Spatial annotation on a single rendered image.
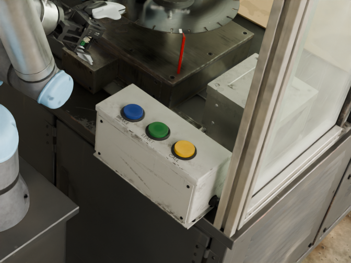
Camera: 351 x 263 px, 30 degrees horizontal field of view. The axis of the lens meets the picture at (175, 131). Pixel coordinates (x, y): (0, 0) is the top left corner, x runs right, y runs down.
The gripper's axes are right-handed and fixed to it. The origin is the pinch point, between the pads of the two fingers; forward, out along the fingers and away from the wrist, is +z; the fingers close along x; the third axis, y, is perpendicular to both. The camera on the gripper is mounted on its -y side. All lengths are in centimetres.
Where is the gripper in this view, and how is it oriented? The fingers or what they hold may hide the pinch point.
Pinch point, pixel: (107, 33)
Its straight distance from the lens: 156.5
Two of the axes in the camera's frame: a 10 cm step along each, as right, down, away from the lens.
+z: 6.0, 0.9, 8.0
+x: 5.3, -7.8, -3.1
